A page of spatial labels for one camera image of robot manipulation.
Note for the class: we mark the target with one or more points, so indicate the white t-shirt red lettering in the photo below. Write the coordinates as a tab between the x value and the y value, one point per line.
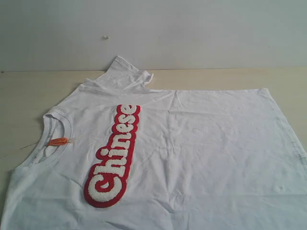
148	159

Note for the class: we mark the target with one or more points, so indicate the orange clothing tag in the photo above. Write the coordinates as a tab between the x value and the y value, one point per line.
60	141

